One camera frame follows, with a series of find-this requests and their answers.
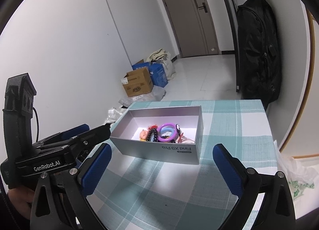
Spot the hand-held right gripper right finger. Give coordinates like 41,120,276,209
213,143,301,230

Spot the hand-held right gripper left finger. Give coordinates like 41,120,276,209
30,143,112,230

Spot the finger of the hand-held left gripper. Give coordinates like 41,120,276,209
64,124,111,164
37,124,90,149

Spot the black bead bracelet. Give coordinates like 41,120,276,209
147,127,160,143

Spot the purple plastic ring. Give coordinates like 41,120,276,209
157,123,180,143

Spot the grey cardboard box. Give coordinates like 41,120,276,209
110,105,204,166

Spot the person's left forearm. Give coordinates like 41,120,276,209
0,189,16,230

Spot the person's left hand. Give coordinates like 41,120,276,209
7,187,36,218

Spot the checked teal tablecloth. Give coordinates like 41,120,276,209
85,99,279,230

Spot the brown cardboard box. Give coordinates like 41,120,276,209
122,67,154,98

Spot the clear plastic wrapping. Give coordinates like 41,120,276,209
118,86,166,109

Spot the white green plastic bag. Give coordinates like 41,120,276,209
273,140,319,211

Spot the small blue cardboard box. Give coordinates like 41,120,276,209
132,61,150,73

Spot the large blue cardboard box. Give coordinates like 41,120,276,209
149,63,169,88

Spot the beige cloth bag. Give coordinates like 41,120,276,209
146,48,171,63

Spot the black backpack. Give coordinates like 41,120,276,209
235,0,281,107

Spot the black coat rack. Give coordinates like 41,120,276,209
211,0,243,93

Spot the grey door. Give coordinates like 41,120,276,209
153,0,221,58

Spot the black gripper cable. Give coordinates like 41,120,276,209
32,107,40,144

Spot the curved wooden frame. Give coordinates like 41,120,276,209
279,8,319,154

